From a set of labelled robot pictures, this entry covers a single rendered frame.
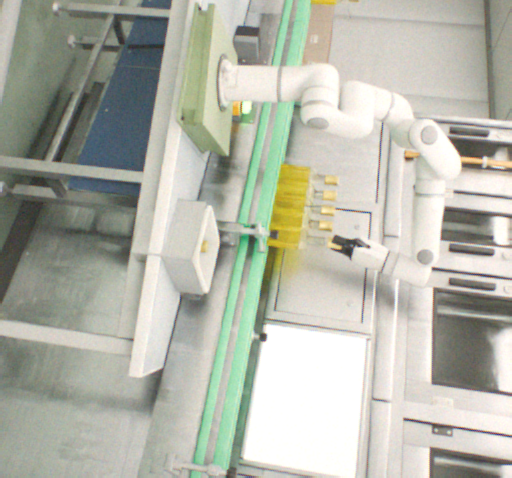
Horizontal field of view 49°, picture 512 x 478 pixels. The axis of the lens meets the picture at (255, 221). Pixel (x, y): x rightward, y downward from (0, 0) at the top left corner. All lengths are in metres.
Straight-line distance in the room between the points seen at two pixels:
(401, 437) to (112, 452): 0.83
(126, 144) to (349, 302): 0.88
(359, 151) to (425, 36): 5.07
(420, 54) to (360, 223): 5.10
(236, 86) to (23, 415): 1.16
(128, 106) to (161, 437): 1.07
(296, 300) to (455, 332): 0.51
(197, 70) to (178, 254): 0.46
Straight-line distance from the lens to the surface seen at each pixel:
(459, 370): 1.87
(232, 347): 1.60
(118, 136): 1.91
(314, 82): 1.49
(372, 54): 6.85
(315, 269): 1.86
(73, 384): 1.88
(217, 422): 1.55
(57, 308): 1.98
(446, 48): 7.07
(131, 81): 2.06
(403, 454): 1.77
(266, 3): 2.25
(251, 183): 1.72
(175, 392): 1.57
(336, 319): 1.80
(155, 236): 1.41
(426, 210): 1.66
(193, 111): 1.40
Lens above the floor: 1.15
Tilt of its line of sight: 7 degrees down
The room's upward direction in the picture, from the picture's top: 97 degrees clockwise
